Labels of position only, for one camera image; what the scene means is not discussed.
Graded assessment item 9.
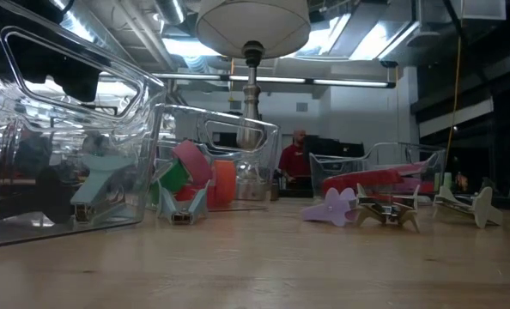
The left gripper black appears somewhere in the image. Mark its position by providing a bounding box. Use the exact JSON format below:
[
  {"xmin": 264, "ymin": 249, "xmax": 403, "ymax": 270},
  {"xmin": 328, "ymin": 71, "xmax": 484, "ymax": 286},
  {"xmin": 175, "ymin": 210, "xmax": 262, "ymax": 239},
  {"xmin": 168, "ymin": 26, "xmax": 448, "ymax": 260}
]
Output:
[{"xmin": 0, "ymin": 0, "xmax": 112, "ymax": 104}]

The light blue staple remover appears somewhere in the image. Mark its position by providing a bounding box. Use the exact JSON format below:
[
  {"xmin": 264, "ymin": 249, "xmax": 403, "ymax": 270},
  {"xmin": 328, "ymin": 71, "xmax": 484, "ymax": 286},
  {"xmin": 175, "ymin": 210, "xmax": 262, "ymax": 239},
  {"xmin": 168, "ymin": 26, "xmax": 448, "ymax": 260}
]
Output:
[
  {"xmin": 156, "ymin": 179, "xmax": 210, "ymax": 227},
  {"xmin": 69, "ymin": 154, "xmax": 138, "ymax": 224}
]

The pink tape roll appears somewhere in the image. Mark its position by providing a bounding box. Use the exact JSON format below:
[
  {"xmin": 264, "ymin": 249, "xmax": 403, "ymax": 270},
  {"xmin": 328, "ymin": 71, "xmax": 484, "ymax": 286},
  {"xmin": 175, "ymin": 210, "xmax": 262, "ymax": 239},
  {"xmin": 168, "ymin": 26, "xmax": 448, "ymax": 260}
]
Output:
[{"xmin": 171, "ymin": 139, "xmax": 214, "ymax": 188}]

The orange tape roll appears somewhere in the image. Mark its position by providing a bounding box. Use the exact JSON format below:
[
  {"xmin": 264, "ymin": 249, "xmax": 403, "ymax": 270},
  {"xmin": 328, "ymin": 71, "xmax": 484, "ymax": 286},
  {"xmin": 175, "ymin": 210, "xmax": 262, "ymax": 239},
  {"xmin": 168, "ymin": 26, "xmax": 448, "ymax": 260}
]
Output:
[{"xmin": 211, "ymin": 159, "xmax": 238, "ymax": 206}]

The lavender staple remover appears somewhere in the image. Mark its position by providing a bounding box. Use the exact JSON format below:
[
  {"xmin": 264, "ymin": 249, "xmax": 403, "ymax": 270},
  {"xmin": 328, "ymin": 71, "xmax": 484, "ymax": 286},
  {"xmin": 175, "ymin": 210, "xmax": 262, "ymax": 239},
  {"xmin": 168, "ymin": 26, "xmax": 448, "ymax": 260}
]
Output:
[{"xmin": 301, "ymin": 186, "xmax": 360, "ymax": 227}]

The red stapler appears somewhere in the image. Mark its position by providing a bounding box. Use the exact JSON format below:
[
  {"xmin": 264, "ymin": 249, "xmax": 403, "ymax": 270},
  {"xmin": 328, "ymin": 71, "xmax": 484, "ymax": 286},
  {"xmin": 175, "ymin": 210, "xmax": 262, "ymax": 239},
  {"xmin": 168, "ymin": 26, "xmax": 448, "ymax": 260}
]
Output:
[{"xmin": 322, "ymin": 170, "xmax": 436, "ymax": 197}]

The clear plastic tray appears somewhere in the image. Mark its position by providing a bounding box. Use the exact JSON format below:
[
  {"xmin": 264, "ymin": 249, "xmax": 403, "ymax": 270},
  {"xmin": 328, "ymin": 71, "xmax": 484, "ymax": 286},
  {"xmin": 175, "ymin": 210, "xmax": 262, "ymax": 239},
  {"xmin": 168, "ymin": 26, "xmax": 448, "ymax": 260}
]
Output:
[
  {"xmin": 145, "ymin": 104, "xmax": 282, "ymax": 214},
  {"xmin": 0, "ymin": 0, "xmax": 168, "ymax": 251},
  {"xmin": 309, "ymin": 141, "xmax": 448, "ymax": 199}
]

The white shade chrome table lamp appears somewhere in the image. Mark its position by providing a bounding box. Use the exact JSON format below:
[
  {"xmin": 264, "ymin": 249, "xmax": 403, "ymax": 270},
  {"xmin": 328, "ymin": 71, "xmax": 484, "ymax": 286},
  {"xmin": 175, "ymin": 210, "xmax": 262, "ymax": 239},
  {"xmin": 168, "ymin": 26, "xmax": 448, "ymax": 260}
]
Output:
[{"xmin": 194, "ymin": 0, "xmax": 313, "ymax": 201}]

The long fluorescent light bar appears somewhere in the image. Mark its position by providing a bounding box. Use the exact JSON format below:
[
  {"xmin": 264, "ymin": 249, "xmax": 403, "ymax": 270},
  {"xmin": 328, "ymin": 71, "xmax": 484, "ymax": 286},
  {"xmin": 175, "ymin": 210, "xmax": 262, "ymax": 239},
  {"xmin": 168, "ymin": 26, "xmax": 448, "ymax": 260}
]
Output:
[{"xmin": 151, "ymin": 71, "xmax": 397, "ymax": 89}]

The black cabinet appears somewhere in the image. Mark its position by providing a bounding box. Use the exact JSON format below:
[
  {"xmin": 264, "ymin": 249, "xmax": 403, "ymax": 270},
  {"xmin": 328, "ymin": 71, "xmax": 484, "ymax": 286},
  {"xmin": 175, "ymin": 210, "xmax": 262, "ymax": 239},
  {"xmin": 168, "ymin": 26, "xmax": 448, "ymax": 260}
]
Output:
[{"xmin": 304, "ymin": 135, "xmax": 367, "ymax": 161}]

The ceiling light panel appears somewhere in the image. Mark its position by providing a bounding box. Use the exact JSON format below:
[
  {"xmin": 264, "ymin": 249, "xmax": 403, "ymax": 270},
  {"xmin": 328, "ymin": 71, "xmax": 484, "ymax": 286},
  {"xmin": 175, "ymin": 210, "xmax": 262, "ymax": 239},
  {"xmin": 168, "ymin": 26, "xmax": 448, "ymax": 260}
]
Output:
[{"xmin": 349, "ymin": 20, "xmax": 422, "ymax": 61}]

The silver ceiling air duct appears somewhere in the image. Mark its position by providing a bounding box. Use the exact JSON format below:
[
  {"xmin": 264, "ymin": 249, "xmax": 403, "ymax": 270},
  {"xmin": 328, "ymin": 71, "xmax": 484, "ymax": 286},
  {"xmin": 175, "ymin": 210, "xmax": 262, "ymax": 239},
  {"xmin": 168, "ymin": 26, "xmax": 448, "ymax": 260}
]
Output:
[{"xmin": 154, "ymin": 0, "xmax": 187, "ymax": 26}]

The yellow extension cord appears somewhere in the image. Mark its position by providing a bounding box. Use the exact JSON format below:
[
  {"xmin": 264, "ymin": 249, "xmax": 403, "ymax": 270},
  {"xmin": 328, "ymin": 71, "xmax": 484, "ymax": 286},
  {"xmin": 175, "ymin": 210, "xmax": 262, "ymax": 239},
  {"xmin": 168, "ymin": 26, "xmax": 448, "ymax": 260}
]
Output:
[{"xmin": 445, "ymin": 33, "xmax": 465, "ymax": 161}]

